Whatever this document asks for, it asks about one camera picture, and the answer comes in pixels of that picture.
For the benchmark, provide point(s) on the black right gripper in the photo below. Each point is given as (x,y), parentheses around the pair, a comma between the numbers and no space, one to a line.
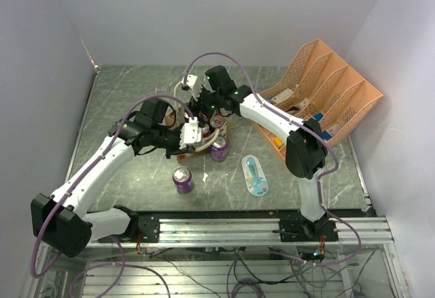
(198,103)

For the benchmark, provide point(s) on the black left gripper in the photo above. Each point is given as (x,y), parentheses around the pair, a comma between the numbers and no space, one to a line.
(177,147)

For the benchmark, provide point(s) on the blue Red Bull can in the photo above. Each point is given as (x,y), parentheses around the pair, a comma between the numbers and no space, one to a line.
(217,122)

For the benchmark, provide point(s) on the watermelon canvas bag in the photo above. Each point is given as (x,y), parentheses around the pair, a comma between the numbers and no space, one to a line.
(210,127)

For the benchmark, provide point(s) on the purple Fanta can front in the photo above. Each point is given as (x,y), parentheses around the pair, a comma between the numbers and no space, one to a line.
(183,181)

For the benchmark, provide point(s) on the purple fanta can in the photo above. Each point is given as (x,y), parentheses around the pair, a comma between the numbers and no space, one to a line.
(183,181)
(219,149)

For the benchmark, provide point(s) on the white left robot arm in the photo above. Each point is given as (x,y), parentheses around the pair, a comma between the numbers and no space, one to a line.
(63,220)

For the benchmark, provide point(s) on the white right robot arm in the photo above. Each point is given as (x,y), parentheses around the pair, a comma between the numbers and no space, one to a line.
(305,155)

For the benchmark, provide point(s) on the purple Fanta can by bag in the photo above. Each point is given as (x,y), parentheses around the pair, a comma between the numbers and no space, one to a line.
(219,149)

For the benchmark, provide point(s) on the red white box in organizer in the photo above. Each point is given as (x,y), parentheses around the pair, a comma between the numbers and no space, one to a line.
(282,96)

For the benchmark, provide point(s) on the yellow block in organizer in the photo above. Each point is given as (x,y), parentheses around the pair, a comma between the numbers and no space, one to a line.
(278,142)

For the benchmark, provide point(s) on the blue correction tape package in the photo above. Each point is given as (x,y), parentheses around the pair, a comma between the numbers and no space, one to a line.
(255,180)

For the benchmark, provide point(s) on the blue box in organizer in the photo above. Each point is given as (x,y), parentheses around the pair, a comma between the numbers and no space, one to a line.
(318,116)

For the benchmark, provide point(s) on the orange plastic desk organizer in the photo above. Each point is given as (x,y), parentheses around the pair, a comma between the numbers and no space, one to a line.
(323,82)

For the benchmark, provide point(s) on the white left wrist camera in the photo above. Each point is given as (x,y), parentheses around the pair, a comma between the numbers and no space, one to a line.
(191,135)

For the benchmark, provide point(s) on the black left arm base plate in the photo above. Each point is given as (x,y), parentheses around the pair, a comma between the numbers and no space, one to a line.
(141,226)

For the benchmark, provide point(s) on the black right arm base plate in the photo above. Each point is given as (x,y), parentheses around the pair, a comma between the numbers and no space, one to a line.
(300,229)

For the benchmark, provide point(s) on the aluminium mounting rail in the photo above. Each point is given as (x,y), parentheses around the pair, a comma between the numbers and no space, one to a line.
(258,231)

